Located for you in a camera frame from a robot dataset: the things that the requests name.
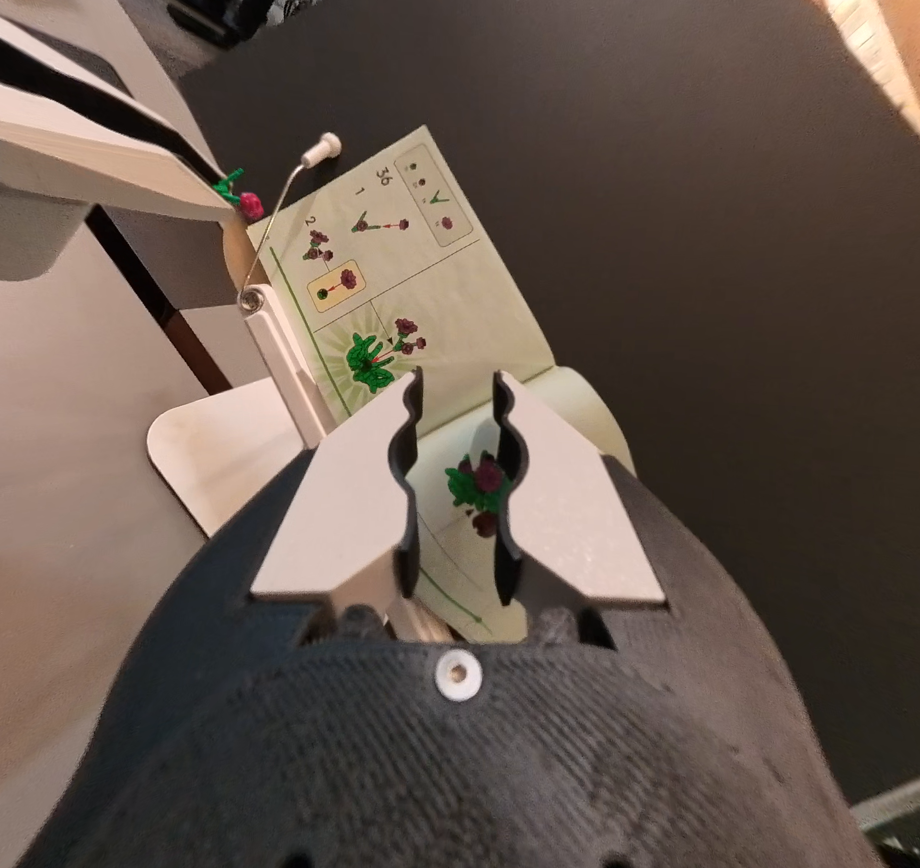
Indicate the white book stand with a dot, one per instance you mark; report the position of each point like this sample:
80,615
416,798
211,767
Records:
215,451

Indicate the green stem with pink flowers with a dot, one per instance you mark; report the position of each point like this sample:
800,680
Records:
249,202

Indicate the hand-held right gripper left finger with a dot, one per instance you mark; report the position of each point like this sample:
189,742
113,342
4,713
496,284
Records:
338,516

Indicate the toy instruction booklet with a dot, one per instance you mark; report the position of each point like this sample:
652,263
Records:
402,250

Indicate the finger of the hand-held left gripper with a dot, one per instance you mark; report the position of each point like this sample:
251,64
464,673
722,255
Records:
108,163
86,73

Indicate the black board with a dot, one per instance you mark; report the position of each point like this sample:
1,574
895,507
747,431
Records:
647,235

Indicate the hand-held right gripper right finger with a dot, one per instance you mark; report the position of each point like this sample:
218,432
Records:
575,523

